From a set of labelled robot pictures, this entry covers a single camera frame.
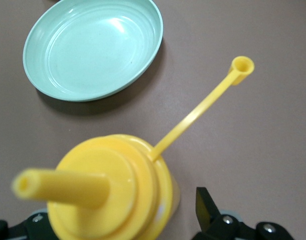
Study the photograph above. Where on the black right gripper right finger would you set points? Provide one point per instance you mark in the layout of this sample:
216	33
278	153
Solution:
205	212

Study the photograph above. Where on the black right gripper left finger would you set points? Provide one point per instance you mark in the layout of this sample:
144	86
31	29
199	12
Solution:
30	228

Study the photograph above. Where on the yellow squeeze bottle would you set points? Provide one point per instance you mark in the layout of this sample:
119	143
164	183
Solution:
112	175

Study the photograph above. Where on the mint green plate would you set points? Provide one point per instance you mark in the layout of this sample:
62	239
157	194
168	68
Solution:
92	50

